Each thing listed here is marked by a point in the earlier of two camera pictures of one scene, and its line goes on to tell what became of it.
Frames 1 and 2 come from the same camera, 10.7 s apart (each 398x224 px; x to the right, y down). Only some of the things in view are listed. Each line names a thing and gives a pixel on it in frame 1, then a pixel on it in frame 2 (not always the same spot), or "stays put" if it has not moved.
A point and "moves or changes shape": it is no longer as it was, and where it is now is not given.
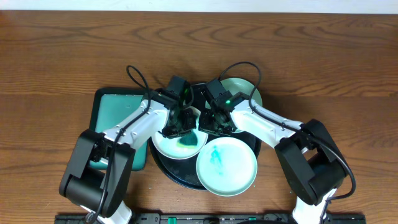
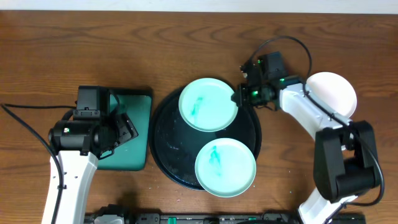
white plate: (184, 146) -> (334, 91)
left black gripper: (179, 125) -> (123, 131)
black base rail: (214, 218) stays put
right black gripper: (214, 123) -> (243, 94)
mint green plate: (236, 85) moves or changes shape
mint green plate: (226, 166) stays put
